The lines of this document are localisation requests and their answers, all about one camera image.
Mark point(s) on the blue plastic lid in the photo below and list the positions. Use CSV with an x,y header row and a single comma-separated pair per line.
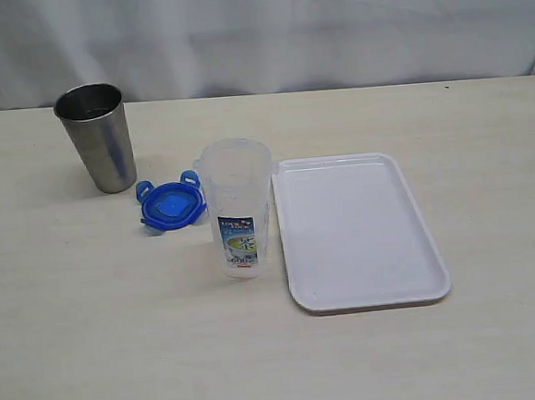
x,y
171,206

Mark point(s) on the stainless steel tumbler cup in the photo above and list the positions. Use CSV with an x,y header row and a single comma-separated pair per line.
x,y
95,120

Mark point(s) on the clear plastic pitcher container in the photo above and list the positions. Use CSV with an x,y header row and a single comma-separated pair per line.
x,y
235,181

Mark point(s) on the white rectangular plastic tray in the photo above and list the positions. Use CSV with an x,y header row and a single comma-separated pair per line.
x,y
353,237

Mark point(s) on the white backdrop curtain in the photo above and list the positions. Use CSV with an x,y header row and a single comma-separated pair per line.
x,y
171,49

